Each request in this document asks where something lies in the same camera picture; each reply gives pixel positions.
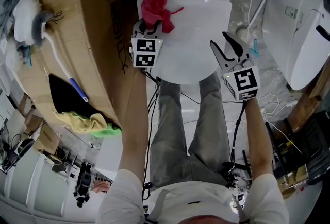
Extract small cardboard box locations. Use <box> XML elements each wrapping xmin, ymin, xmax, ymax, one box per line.
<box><xmin>33</xmin><ymin>123</ymin><xmax>61</xmax><ymax>154</ymax></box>

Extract yellow cloth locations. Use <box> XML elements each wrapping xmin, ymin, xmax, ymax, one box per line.
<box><xmin>54</xmin><ymin>110</ymin><xmax>109</xmax><ymax>134</ymax></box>

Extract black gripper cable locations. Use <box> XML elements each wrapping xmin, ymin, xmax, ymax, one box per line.
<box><xmin>226</xmin><ymin>100</ymin><xmax>249</xmax><ymax>188</ymax></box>
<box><xmin>141</xmin><ymin>66</ymin><xmax>161</xmax><ymax>203</ymax></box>

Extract person's grey trousers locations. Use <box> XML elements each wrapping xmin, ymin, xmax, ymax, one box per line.
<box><xmin>149</xmin><ymin>71</ymin><xmax>232</xmax><ymax>191</ymax></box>

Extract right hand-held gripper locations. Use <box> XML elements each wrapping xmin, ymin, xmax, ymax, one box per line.
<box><xmin>209</xmin><ymin>31</ymin><xmax>261</xmax><ymax>102</ymax></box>

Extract person's white t-shirt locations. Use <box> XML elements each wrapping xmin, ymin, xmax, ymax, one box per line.
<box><xmin>98</xmin><ymin>168</ymin><xmax>290</xmax><ymax>224</ymax></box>

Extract person's left forearm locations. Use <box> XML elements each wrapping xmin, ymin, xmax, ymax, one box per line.
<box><xmin>117</xmin><ymin>67</ymin><xmax>159</xmax><ymax>177</ymax></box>

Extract grey stone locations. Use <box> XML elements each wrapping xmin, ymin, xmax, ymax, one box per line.
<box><xmin>235</xmin><ymin>24</ymin><xmax>249</xmax><ymax>41</ymax></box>

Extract white toilet lid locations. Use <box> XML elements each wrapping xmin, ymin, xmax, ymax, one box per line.
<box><xmin>136</xmin><ymin>0</ymin><xmax>233</xmax><ymax>85</ymax></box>

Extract large cardboard box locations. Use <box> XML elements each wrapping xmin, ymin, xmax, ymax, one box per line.
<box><xmin>14</xmin><ymin>0</ymin><xmax>148</xmax><ymax>130</ymax></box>

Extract pink cloth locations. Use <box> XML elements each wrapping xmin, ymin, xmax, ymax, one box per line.
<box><xmin>140</xmin><ymin>0</ymin><xmax>185</xmax><ymax>35</ymax></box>

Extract open cardboard box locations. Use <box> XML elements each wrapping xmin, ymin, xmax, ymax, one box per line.
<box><xmin>273</xmin><ymin>163</ymin><xmax>321</xmax><ymax>198</ymax></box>

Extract teal plastic clips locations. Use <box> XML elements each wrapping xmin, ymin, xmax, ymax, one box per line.
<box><xmin>248</xmin><ymin>38</ymin><xmax>260</xmax><ymax>59</ymax></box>

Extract green cloth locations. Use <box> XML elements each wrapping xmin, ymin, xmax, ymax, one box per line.
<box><xmin>90</xmin><ymin>122</ymin><xmax>123</xmax><ymax>139</ymax></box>

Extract white blue-handled toilet brush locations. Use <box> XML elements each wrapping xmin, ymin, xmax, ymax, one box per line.
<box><xmin>31</xmin><ymin>10</ymin><xmax>90</xmax><ymax>104</ymax></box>

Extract black cloth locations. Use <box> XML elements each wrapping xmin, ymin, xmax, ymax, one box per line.
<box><xmin>48</xmin><ymin>73</ymin><xmax>99</xmax><ymax>118</ymax></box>

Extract teal handled tool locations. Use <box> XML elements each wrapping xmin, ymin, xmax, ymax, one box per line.
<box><xmin>18</xmin><ymin>43</ymin><xmax>33</xmax><ymax>68</ymax></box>

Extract stack of wooden planks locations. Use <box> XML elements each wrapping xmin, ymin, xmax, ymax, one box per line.
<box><xmin>283</xmin><ymin>55</ymin><xmax>330</xmax><ymax>139</ymax></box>

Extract person's right forearm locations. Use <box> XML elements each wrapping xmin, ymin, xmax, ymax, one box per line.
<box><xmin>243</xmin><ymin>96</ymin><xmax>275</xmax><ymax>183</ymax></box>

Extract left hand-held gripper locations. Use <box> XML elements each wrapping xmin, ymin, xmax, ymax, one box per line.
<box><xmin>129</xmin><ymin>18</ymin><xmax>164</xmax><ymax>69</ymax></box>

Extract white pipe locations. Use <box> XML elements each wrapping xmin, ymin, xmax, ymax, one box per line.
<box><xmin>248</xmin><ymin>0</ymin><xmax>268</xmax><ymax>29</ymax></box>

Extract white smart toilet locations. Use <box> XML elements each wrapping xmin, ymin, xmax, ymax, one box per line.
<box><xmin>262</xmin><ymin>0</ymin><xmax>330</xmax><ymax>91</ymax></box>

